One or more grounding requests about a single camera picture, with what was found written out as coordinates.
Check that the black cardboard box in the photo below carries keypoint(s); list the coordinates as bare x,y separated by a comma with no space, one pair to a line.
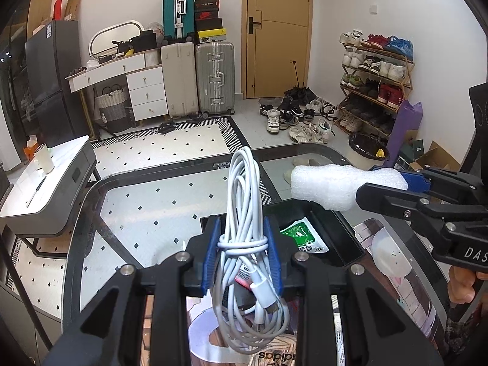
339,244

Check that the purple yoga mat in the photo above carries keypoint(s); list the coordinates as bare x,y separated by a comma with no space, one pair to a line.
404,129

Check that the white paper cup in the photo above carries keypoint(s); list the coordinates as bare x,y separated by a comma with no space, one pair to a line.
45,160

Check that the teal suitcase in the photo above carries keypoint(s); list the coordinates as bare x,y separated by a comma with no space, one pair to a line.
171,7

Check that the open-lid black shoe box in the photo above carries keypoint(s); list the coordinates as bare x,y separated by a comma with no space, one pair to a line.
207,2

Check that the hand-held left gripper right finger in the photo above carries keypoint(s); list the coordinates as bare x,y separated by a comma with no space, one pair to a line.
272,251

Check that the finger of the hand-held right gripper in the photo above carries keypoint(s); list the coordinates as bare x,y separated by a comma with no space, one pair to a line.
381,194
413,181

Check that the black waste basket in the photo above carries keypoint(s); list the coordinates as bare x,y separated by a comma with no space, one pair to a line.
362,145

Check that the dark green box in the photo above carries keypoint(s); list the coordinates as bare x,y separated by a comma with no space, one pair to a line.
417,148

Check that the black glass cabinet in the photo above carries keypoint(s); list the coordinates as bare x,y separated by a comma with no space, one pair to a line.
15,95

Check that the red paper bag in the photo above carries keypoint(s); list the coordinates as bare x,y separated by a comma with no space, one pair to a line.
57,9

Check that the person's right hand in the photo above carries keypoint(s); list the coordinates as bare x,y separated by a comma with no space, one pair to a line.
463,286

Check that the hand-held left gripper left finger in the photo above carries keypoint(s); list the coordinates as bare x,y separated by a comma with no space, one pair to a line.
213,251

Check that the plain black shoe box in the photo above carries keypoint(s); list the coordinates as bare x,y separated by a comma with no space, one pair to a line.
209,24

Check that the black yellow shoe box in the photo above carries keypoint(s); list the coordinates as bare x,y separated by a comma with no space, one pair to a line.
211,37

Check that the person's right forearm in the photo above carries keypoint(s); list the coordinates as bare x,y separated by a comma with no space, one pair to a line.
457,331

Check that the white dresser with drawers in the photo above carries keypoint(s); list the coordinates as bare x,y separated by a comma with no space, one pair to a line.
146,95

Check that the flat brown cardboard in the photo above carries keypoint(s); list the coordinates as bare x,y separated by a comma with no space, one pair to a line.
71,7

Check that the woven laundry basket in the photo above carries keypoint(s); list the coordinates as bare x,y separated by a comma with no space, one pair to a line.
112,110

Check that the white pen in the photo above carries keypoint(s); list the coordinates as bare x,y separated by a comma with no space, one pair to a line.
36,190

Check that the orange tissue box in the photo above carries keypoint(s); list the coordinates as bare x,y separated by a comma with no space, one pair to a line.
29,152

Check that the grey coffee table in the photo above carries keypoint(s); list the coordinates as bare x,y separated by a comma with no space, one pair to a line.
61,160

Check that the printed desk mat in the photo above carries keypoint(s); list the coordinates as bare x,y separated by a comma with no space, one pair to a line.
400,301

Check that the black bag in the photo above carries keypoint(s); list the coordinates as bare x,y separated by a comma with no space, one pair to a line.
143,42

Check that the silver suitcase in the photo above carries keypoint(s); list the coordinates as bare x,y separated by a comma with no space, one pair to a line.
213,61

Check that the grey low cabinet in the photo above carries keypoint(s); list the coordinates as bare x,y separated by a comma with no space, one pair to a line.
26,312

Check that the white foam wrap roll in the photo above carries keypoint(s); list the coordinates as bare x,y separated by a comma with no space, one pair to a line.
324,183

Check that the red logo shoe box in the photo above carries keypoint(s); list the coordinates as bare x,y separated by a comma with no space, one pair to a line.
207,15

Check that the wooden shoe rack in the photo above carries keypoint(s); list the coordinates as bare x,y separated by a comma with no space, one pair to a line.
411,74

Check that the dark grey refrigerator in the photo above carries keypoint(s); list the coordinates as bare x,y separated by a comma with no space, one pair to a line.
53,84

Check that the open cardboard box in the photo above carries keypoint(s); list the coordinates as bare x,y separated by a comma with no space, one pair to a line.
434,158

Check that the adidas socks packet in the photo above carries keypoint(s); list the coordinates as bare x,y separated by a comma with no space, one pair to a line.
274,356

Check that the white oval mirror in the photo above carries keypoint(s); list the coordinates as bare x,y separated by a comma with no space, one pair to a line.
110,36

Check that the white plastic bag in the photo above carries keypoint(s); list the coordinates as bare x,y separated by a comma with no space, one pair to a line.
155,30

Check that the black umbrella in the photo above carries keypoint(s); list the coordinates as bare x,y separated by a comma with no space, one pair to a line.
299,93

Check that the wooden door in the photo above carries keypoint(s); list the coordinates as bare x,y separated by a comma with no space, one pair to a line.
282,45

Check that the scattered pile of shoes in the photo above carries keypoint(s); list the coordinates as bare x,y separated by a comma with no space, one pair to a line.
274,120

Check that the rows of assorted shoes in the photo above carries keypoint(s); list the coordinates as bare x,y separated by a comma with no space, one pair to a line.
389,93

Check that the black labelled shoe box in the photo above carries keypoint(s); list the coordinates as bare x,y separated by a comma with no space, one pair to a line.
403,163

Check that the beige suitcase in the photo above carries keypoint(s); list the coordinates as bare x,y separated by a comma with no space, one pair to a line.
179,80

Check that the green white packet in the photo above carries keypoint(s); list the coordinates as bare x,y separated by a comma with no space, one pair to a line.
301,232

